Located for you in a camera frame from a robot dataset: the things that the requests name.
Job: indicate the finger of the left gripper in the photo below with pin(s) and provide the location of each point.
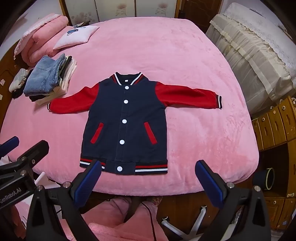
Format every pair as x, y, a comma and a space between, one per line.
34, 155
8, 146

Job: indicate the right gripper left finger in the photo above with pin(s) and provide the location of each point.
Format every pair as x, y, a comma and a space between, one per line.
43, 222

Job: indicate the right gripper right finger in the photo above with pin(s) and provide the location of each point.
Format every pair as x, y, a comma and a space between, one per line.
253, 222

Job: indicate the navy red varsity jacket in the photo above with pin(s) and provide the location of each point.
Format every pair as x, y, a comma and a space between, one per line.
126, 129

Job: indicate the folded dark garment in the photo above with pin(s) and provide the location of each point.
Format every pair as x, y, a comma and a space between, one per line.
61, 74

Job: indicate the pink pajama legs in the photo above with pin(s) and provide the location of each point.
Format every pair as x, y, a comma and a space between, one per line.
107, 220

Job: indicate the grey white socks bundle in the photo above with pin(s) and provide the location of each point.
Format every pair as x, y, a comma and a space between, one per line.
19, 80

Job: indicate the white chair base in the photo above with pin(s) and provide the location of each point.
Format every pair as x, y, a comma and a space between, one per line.
184, 220

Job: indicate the folded blue jeans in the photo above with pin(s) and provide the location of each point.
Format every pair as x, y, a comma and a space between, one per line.
45, 76

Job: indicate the brown wooden headboard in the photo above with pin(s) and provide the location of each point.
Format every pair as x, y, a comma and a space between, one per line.
9, 68

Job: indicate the folded cream garment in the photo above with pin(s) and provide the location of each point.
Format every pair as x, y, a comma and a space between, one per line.
62, 89

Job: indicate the wooden drawer cabinet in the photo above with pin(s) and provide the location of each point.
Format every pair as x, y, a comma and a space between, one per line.
275, 136

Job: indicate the folded pink quilt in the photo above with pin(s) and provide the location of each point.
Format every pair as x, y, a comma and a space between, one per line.
39, 40

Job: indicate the white small pillow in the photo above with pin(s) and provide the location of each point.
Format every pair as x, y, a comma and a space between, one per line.
75, 36

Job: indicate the floral wardrobe doors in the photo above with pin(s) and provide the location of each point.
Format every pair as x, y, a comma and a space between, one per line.
94, 11

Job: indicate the dark wooden door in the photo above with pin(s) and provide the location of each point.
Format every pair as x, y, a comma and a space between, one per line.
200, 12

